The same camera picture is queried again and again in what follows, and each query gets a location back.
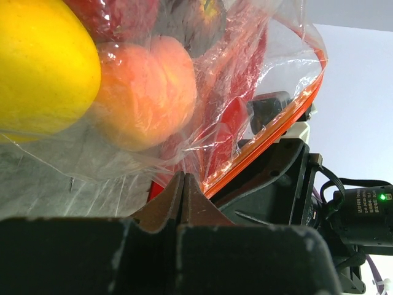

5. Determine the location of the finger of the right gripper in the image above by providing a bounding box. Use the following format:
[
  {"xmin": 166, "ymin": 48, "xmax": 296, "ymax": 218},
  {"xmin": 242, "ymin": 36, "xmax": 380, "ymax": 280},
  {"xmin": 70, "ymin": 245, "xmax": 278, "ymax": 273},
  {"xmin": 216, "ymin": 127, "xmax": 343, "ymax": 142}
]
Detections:
[{"xmin": 211, "ymin": 139, "xmax": 309, "ymax": 225}]

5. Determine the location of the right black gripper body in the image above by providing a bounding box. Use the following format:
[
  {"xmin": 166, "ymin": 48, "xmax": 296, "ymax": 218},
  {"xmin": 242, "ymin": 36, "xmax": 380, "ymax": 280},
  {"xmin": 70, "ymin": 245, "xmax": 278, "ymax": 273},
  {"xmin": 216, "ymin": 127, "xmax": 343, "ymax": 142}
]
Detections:
[{"xmin": 289, "ymin": 145, "xmax": 341, "ymax": 238}]

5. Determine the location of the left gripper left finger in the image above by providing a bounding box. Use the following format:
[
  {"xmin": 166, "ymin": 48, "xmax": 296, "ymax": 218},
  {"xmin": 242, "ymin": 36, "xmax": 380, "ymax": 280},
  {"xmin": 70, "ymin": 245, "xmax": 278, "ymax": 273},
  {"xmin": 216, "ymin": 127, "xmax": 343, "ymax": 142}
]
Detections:
[{"xmin": 1, "ymin": 172, "xmax": 184, "ymax": 294}]

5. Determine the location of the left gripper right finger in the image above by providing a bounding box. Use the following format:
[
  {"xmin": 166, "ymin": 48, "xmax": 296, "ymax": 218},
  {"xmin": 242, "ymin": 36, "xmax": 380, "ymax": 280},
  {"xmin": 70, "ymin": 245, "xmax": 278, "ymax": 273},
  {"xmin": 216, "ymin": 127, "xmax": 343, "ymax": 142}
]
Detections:
[{"xmin": 176, "ymin": 174, "xmax": 341, "ymax": 294}]

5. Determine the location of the peach fruit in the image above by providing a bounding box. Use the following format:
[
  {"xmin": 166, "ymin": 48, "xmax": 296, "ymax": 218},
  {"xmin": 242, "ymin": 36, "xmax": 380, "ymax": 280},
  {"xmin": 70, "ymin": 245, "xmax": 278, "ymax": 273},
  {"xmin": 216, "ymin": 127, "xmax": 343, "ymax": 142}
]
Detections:
[{"xmin": 91, "ymin": 36, "xmax": 197, "ymax": 151}]

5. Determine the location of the clear zip top bag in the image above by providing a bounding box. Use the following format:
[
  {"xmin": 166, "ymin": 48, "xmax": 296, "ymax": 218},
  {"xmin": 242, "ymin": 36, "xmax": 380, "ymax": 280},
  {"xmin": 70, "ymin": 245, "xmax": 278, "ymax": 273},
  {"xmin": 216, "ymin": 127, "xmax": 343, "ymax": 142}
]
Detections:
[{"xmin": 1, "ymin": 1, "xmax": 327, "ymax": 196}]

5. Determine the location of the dark purple passionfruit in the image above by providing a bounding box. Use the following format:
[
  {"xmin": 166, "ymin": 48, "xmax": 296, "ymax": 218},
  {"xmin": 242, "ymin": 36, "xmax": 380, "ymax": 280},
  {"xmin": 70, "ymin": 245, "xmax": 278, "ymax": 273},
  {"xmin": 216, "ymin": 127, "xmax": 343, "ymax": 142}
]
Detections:
[{"xmin": 154, "ymin": 0, "xmax": 227, "ymax": 58}]

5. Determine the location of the yellow pear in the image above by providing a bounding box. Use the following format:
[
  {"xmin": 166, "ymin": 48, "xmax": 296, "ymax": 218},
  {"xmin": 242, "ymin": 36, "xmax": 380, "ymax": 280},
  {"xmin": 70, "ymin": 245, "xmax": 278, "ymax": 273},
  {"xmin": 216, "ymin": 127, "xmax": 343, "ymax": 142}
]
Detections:
[{"xmin": 1, "ymin": 1, "xmax": 101, "ymax": 143}]

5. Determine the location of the red wrinkled fruit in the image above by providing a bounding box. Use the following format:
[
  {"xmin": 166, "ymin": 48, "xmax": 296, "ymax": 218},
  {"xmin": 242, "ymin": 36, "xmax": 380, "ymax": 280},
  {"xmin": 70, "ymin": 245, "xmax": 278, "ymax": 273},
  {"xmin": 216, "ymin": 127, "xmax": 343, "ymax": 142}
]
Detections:
[{"xmin": 68, "ymin": 1, "xmax": 261, "ymax": 97}]

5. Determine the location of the red plastic bin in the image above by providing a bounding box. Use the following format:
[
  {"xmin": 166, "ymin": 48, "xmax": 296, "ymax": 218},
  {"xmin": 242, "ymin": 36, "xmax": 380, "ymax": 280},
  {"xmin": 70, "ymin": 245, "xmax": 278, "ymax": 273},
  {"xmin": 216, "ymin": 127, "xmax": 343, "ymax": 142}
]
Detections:
[{"xmin": 147, "ymin": 181, "xmax": 165, "ymax": 203}]

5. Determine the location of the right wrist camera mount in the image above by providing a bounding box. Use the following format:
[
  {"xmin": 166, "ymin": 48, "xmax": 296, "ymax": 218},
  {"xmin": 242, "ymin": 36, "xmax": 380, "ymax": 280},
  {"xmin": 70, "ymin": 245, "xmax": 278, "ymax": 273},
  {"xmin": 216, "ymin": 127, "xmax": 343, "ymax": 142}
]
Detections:
[{"xmin": 237, "ymin": 91, "xmax": 317, "ymax": 149}]

